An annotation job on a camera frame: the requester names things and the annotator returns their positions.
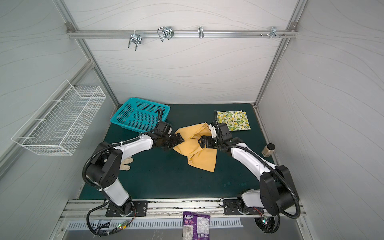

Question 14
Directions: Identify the tan yellow skirt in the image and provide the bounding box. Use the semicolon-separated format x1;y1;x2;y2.
174;123;217;173

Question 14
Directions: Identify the lemon print skirt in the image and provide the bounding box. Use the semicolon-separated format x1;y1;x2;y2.
217;111;251;132

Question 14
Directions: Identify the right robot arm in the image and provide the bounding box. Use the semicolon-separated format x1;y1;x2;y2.
198;123;301;219

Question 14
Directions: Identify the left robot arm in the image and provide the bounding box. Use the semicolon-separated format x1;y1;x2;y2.
82;121;185;216

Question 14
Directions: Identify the teal plastic basket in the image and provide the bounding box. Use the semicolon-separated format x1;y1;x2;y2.
111;98;171;133

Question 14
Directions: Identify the green table mat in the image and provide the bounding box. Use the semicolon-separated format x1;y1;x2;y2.
119;104;267;199

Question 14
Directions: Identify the tan bottle black cap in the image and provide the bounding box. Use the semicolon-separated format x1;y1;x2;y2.
262;143;276;158

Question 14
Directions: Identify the beige knit glove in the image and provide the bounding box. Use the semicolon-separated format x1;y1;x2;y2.
120;158;134;171

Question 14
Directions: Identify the purple snack bag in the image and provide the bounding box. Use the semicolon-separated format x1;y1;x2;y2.
182;212;211;240

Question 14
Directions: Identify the metal u-bolt clamp left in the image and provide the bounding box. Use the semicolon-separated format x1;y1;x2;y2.
128;33;142;51

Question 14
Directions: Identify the metal u-bolt clamp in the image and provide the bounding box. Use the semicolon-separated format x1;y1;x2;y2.
128;33;142;51
157;26;175;42

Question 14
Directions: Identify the metal u-bolt clamp middle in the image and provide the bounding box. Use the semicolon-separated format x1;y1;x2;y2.
157;26;175;42

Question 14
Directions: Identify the small metal hook clamp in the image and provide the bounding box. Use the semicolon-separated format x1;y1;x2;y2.
198;27;204;39

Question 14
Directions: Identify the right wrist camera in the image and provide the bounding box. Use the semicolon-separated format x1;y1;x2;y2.
209;124;217;139

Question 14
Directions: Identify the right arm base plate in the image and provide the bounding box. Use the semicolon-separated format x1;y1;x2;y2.
219;198;264;216

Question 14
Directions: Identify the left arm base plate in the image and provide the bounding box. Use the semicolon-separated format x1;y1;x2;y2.
105;201;149;218

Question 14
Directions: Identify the right base cable bundle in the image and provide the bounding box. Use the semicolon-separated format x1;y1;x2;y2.
254;212;281;234

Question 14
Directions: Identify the base cable bundle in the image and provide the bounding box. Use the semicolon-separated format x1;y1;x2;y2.
86;200;137;238
254;212;281;234

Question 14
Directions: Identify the left base cable bundle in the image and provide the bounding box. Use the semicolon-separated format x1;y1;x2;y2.
86;200;137;238

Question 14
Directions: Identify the white wire basket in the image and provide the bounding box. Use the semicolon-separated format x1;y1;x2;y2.
11;80;106;156

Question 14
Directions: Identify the aluminium front rail frame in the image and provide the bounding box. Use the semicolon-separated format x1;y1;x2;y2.
59;196;307;221

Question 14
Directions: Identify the metal bracket right end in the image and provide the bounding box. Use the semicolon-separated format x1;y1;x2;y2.
260;27;286;39

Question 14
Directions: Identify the aluminium crossbar rail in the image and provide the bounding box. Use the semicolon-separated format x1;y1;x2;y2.
67;29;298;39

